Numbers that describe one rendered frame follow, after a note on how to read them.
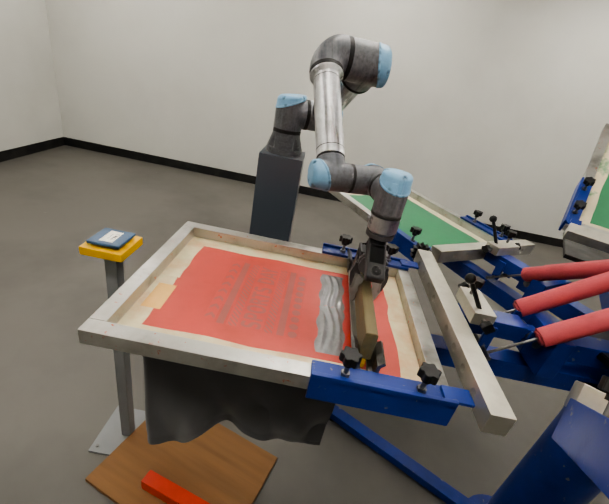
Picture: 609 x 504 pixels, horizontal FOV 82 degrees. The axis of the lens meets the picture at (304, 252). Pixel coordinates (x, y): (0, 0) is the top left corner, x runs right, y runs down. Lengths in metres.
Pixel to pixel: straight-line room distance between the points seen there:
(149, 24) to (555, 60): 4.58
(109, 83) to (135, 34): 0.69
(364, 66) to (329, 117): 0.23
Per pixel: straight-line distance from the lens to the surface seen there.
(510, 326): 1.09
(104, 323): 0.86
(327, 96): 1.01
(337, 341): 0.89
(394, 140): 4.72
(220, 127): 4.88
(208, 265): 1.10
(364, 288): 0.93
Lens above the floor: 1.54
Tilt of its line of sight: 28 degrees down
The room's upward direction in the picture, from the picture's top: 12 degrees clockwise
